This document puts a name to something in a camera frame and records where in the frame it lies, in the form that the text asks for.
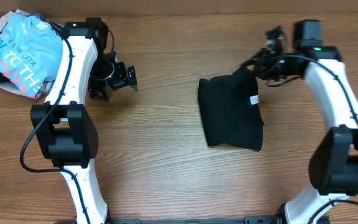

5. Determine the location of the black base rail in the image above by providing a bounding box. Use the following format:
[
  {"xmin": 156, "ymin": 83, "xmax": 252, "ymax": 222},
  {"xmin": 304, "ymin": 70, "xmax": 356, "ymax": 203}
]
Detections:
[{"xmin": 107, "ymin": 216, "xmax": 285, "ymax": 224}]

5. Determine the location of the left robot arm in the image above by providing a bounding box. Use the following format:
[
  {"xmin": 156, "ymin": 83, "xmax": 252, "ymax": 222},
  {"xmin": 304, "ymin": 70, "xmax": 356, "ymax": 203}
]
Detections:
[{"xmin": 20, "ymin": 17, "xmax": 137, "ymax": 223}]

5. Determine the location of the grey folded garment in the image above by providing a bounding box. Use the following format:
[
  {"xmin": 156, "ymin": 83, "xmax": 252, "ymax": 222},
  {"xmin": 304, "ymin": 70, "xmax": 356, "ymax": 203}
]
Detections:
[{"xmin": 0, "ymin": 12, "xmax": 74, "ymax": 98}]

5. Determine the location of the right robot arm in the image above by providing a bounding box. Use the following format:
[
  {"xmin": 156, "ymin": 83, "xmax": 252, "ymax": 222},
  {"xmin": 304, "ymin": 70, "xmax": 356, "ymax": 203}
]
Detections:
[{"xmin": 244, "ymin": 19, "xmax": 358, "ymax": 224}]

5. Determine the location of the black t-shirt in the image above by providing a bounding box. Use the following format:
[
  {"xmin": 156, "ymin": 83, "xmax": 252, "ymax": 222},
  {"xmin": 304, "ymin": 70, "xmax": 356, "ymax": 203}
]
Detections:
[{"xmin": 198, "ymin": 68, "xmax": 264, "ymax": 151}]

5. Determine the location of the light blue printed t-shirt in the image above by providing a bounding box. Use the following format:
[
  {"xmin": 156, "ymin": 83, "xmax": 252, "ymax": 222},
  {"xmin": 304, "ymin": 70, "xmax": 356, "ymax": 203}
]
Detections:
[{"xmin": 0, "ymin": 14, "xmax": 63, "ymax": 98}]

